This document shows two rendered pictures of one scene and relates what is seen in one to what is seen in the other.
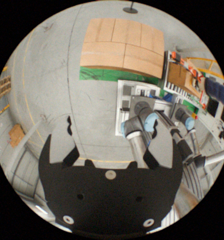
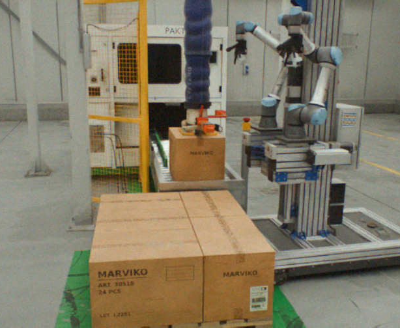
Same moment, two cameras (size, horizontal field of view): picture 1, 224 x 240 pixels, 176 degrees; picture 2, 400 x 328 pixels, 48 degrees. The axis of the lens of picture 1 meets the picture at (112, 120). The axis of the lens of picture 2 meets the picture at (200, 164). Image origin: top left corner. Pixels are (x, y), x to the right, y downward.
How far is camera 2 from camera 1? 285 cm
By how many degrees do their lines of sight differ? 72
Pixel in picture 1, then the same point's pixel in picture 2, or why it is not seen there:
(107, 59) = (240, 226)
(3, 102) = not seen: outside the picture
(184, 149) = (292, 74)
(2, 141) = not seen: outside the picture
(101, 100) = (357, 304)
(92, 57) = (246, 239)
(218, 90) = (201, 81)
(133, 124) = (307, 110)
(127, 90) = (286, 247)
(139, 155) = (318, 84)
